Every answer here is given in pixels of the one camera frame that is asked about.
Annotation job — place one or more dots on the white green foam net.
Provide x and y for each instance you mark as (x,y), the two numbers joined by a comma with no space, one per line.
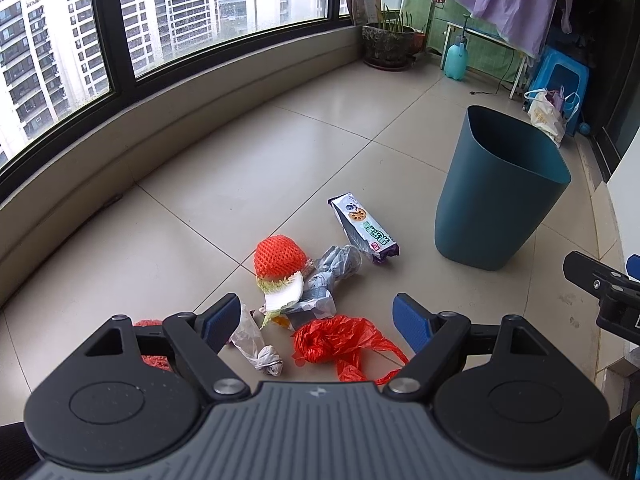
(280,295)

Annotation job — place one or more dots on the white shopping bag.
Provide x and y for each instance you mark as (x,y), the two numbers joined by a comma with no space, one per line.
(544,116)

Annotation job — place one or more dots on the dark ceramic plant pot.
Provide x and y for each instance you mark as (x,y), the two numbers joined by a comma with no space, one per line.
(387,47)

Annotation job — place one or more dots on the dark teal trash bin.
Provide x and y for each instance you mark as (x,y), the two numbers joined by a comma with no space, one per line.
(503,180)

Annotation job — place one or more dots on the small red flower pot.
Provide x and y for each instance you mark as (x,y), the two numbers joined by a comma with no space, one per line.
(418,42)

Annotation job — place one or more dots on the black window frame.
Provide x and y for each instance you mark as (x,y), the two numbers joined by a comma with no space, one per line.
(68,66)

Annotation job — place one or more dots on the blue plastic stool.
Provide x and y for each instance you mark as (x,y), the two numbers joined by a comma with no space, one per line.
(557,71)

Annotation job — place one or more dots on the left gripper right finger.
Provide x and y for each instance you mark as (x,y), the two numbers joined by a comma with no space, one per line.
(436,340)

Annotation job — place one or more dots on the red fuzzy slipper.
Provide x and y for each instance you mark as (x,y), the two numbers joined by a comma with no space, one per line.
(152,343)

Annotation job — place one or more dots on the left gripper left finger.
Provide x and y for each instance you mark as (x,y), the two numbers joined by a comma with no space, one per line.
(196,340)

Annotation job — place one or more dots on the grey plastic bag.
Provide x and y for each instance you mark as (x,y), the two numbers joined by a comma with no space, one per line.
(320,278)

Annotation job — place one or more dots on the small blue ball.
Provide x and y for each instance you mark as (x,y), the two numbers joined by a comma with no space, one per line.
(584,129)

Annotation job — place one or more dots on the white tissue wrapper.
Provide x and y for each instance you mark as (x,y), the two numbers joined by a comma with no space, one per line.
(248,339)

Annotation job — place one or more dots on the teal spray bottle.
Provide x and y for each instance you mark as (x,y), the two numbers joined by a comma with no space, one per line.
(455,53)

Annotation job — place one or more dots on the orange foam fruit net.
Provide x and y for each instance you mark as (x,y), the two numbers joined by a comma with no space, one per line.
(277,257)

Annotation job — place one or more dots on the red plastic bag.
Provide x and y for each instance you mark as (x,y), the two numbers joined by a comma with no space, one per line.
(341,340)

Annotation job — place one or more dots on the cookie snack package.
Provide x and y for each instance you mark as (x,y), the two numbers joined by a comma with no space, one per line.
(362,230)

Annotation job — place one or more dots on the white drying rack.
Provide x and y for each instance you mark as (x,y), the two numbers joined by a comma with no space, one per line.
(491,56)

